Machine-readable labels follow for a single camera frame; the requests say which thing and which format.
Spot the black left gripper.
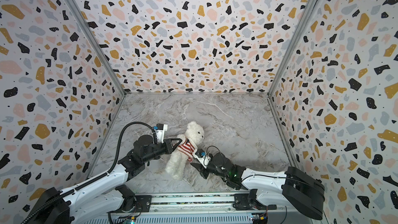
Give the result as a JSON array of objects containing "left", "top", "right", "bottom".
[{"left": 144, "top": 137, "right": 183, "bottom": 164}]

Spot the red white striped sweater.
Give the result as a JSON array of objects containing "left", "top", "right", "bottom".
[{"left": 177, "top": 137, "right": 197, "bottom": 162}]

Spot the white plush teddy bear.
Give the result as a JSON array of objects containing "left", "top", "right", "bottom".
[{"left": 165, "top": 121, "right": 205, "bottom": 180}]

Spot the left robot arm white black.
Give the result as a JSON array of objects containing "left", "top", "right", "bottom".
[{"left": 23, "top": 135, "right": 183, "bottom": 224}]

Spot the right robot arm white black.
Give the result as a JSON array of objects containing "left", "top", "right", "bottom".
[{"left": 191, "top": 149, "right": 325, "bottom": 220}]

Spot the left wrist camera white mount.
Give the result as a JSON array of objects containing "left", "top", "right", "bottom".
[{"left": 153, "top": 123, "right": 168, "bottom": 144}]

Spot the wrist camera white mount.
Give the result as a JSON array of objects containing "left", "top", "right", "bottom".
[
  {"left": 153, "top": 123, "right": 168, "bottom": 144},
  {"left": 193, "top": 148, "right": 211, "bottom": 168}
]

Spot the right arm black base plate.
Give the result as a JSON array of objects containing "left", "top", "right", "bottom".
[{"left": 233, "top": 194, "right": 277, "bottom": 211}]

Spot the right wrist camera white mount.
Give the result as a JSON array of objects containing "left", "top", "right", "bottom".
[{"left": 193, "top": 148, "right": 211, "bottom": 168}]

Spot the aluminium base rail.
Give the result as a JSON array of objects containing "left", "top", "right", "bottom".
[{"left": 81, "top": 192, "right": 318, "bottom": 224}]

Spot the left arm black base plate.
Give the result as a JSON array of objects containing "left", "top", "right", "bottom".
[{"left": 112, "top": 195, "right": 152, "bottom": 214}]

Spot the black corrugated cable hose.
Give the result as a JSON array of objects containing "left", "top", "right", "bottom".
[{"left": 20, "top": 121, "right": 156, "bottom": 224}]

